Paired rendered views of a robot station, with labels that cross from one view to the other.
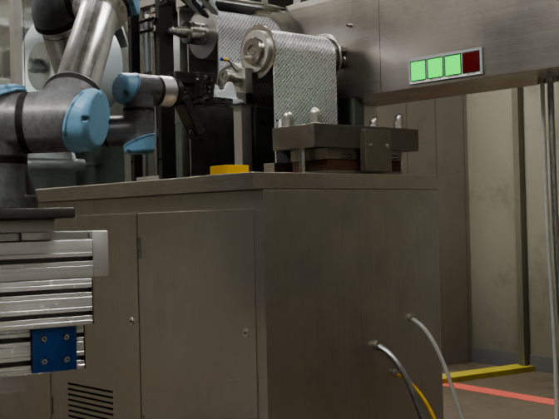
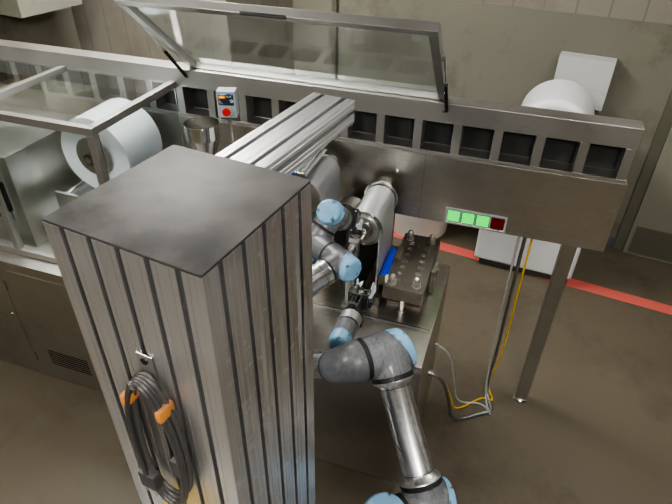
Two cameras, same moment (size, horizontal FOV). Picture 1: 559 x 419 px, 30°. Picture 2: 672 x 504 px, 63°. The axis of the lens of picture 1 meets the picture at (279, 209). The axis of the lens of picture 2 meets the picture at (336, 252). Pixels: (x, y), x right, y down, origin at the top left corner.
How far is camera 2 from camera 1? 237 cm
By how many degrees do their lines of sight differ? 46
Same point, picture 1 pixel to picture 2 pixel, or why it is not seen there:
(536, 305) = not seen: hidden behind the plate
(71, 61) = (421, 464)
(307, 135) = (416, 298)
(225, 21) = (322, 189)
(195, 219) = not seen: hidden behind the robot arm
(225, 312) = (378, 410)
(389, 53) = (429, 197)
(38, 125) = not seen: outside the picture
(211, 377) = (362, 432)
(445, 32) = (479, 200)
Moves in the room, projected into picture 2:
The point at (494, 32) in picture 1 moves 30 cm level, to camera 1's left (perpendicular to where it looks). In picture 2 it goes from (519, 212) to (461, 232)
